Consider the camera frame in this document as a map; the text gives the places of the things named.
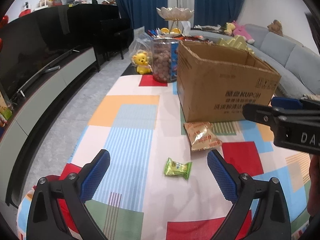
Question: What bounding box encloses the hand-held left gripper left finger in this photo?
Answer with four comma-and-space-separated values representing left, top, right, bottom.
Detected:
26, 149, 111, 240

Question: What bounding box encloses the gold snack packet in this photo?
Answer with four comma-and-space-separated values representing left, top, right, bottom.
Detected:
183, 121, 223, 152

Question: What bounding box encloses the brown plush toy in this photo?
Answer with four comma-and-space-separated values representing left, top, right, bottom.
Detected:
267, 19, 284, 37

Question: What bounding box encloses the blue curtain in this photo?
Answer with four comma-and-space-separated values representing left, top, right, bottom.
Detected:
109, 0, 171, 34
194, 0, 247, 27

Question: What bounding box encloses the yellow lion toy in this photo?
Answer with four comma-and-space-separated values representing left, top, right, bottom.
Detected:
132, 51, 153, 75

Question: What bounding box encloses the grey sectional sofa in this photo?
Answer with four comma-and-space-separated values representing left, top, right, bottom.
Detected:
192, 24, 320, 98

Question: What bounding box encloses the black upright piano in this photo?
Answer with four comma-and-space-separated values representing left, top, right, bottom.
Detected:
67, 4, 134, 72

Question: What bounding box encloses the dark cloth pile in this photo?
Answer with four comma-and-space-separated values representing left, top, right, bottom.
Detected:
194, 24, 226, 32

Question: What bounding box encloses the tiered glass snack tray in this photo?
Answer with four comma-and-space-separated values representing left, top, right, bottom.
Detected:
156, 6, 195, 37

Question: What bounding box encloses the clear jar of brown balls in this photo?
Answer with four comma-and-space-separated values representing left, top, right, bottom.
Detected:
151, 37, 179, 83

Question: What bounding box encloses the black tv cabinet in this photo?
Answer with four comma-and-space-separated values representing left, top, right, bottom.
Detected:
0, 6, 96, 106

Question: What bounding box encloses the gold mountain-lid cookie tin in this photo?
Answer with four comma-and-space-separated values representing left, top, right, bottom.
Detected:
216, 35, 255, 54

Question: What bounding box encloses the colourful patchwork tablecloth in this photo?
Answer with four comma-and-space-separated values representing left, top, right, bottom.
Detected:
16, 75, 316, 240

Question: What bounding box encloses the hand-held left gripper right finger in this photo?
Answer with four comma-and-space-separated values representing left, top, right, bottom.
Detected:
207, 149, 292, 240

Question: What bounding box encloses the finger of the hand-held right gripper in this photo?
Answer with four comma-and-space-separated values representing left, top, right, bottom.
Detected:
243, 103, 320, 127
271, 97, 320, 111

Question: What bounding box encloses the green and yellow box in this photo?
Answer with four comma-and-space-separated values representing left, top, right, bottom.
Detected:
0, 90, 13, 128

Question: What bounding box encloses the pile of assorted snacks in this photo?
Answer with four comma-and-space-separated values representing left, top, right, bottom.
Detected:
147, 27, 211, 42

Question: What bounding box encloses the grey remote control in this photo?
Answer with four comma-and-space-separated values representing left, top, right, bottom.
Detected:
41, 65, 61, 74

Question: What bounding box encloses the clear plastic bag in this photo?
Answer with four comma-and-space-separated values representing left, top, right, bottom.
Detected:
128, 26, 154, 67

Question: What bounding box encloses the person's right hand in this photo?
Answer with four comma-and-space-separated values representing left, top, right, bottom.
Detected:
308, 154, 320, 217

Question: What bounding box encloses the grey television cabinet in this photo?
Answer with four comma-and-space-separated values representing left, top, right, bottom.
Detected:
0, 46, 101, 209

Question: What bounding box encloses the pink plush toy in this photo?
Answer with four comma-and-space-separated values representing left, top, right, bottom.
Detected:
231, 20, 256, 44

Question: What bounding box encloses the small green candy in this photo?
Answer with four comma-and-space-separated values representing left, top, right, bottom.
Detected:
164, 157, 193, 180

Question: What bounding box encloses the yellow plush toy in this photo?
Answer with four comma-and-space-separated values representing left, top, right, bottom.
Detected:
224, 22, 236, 36

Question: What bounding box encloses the brown cardboard box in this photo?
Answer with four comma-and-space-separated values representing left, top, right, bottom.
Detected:
176, 41, 282, 123

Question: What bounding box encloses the white plastic bag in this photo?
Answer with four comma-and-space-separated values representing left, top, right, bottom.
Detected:
180, 21, 192, 37

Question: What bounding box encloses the blue cookie package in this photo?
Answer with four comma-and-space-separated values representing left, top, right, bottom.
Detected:
170, 41, 180, 82

